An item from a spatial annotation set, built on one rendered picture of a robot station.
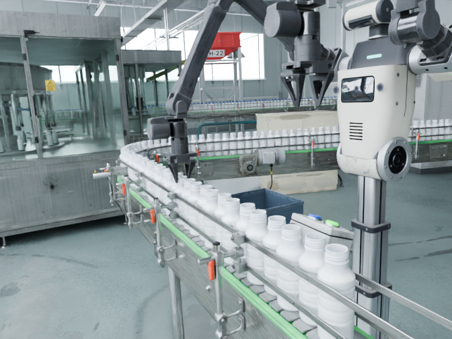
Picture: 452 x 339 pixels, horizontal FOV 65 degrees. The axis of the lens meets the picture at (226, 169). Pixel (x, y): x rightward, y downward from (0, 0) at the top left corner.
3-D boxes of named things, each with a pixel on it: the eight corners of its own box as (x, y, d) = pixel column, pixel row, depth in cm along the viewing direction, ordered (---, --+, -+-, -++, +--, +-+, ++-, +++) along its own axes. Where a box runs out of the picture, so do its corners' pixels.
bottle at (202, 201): (198, 242, 106) (194, 188, 103) (201, 235, 112) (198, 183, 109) (217, 242, 105) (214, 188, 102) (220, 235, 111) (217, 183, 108)
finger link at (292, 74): (323, 105, 82) (323, 63, 80) (298, 107, 79) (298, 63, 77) (304, 105, 88) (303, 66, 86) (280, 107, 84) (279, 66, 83)
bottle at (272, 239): (268, 299, 74) (266, 224, 71) (261, 285, 80) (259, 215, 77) (296, 295, 75) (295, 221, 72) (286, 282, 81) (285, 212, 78)
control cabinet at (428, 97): (440, 166, 673) (448, 60, 636) (462, 171, 624) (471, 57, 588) (401, 169, 660) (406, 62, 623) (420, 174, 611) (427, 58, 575)
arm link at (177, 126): (189, 118, 115) (183, 118, 120) (169, 120, 112) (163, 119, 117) (190, 139, 117) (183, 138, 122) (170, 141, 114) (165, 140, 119)
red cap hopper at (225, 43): (206, 167, 779) (198, 32, 726) (202, 161, 849) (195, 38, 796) (247, 163, 793) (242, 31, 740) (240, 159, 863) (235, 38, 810)
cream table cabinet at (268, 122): (321, 181, 600) (321, 110, 578) (338, 190, 540) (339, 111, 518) (257, 186, 583) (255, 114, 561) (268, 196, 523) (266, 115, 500)
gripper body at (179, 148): (163, 159, 120) (161, 136, 118) (191, 155, 124) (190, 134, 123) (169, 161, 114) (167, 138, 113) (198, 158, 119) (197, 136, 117)
